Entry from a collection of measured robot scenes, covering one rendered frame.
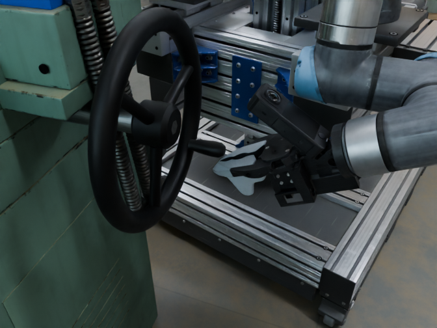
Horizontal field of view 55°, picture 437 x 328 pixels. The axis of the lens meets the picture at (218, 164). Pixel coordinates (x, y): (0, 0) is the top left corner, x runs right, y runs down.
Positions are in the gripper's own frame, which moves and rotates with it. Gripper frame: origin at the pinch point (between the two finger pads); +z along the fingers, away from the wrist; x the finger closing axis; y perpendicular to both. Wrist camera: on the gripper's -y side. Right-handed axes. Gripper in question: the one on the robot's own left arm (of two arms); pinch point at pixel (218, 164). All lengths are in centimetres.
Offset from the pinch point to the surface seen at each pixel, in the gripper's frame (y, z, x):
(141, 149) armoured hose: -7.3, 9.0, -3.3
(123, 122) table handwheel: -14.0, 3.4, -8.6
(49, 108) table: -20.4, 6.5, -14.5
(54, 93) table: -21.5, 5.4, -13.4
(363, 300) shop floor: 79, 7, 38
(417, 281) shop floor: 87, -5, 52
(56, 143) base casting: -14.0, 19.0, -7.8
